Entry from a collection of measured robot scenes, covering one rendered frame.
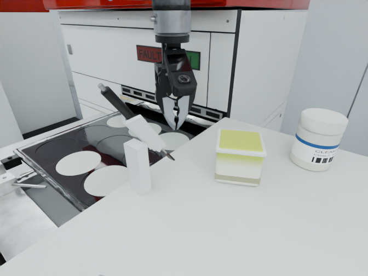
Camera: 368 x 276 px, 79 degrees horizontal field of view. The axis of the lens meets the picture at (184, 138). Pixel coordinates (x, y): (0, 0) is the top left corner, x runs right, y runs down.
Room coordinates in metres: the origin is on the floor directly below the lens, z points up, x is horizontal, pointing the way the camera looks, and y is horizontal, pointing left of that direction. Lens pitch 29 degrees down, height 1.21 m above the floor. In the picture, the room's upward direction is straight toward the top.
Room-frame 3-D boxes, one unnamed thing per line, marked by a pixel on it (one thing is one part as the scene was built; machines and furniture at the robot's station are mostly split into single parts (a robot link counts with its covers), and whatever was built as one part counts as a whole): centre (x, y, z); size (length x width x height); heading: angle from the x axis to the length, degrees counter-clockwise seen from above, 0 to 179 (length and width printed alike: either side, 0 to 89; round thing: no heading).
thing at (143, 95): (0.70, 0.07, 0.96); 0.44 x 0.01 x 0.02; 52
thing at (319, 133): (0.35, -0.24, 1.01); 0.07 x 0.07 x 0.10
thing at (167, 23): (0.50, 0.03, 1.19); 0.08 x 0.08 x 0.05
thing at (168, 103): (0.50, 0.04, 1.01); 0.06 x 0.03 x 0.09; 14
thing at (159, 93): (0.48, 0.04, 1.05); 0.05 x 0.02 x 0.09; 104
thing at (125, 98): (0.70, 0.07, 0.89); 0.44 x 0.02 x 0.10; 52
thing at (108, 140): (0.52, 0.19, 0.90); 0.34 x 0.34 x 0.01; 52
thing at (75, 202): (0.38, 0.30, 0.90); 0.38 x 0.01 x 0.01; 52
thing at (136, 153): (0.29, 0.06, 1.03); 0.06 x 0.04 x 0.13; 142
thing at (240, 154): (0.31, -0.09, 1.00); 0.07 x 0.07 x 0.07; 79
